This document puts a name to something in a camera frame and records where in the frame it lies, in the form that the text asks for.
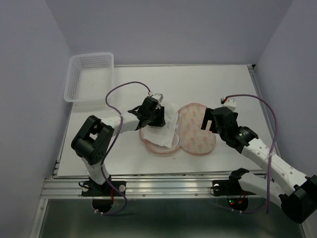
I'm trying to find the white bra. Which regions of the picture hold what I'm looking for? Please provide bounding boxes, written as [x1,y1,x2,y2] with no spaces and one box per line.
[143,102,180,148]

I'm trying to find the floral mesh laundry bag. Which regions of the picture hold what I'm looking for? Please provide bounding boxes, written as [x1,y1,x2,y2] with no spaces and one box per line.
[139,103,216,155]

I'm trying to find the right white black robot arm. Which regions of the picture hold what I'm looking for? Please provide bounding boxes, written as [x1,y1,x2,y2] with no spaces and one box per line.
[201,107,317,224]

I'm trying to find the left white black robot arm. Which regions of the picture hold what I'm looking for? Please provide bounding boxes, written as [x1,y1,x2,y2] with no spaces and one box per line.
[71,94,165,197]

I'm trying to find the white perforated plastic basket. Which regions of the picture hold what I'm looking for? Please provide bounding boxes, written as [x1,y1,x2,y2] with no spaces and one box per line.
[63,53,115,105]

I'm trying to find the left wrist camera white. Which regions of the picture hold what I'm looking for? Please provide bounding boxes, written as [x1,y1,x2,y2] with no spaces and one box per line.
[148,91,163,103]

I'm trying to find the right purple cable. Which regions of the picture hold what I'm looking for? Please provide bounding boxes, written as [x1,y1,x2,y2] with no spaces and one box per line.
[221,94,278,214]

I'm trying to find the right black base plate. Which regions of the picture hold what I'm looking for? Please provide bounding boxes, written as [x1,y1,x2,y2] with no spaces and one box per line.
[210,179,245,197]

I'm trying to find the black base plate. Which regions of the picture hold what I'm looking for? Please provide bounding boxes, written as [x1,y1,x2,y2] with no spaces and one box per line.
[78,179,126,197]
[210,179,245,197]

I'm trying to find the aluminium mounting rail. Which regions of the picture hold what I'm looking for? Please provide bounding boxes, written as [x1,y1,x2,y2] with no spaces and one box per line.
[41,171,303,199]

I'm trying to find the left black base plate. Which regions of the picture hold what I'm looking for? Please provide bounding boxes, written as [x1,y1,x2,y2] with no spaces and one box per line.
[78,179,126,197]

